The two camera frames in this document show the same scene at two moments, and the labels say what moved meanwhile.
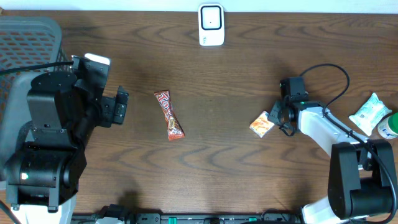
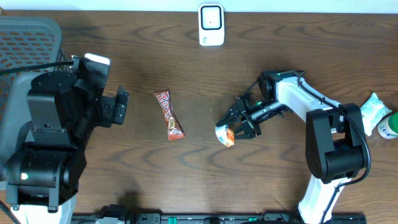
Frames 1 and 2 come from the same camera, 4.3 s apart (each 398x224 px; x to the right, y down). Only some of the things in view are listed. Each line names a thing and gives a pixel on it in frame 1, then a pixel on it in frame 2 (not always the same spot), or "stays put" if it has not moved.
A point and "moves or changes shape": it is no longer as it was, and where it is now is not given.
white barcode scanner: x=211 y=30 stays put
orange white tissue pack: x=262 y=125 moves or changes shape
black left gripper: x=109 y=110 stays put
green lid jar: x=388 y=127 stays put
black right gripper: x=273 y=116 → x=248 y=127
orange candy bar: x=175 y=132 stays put
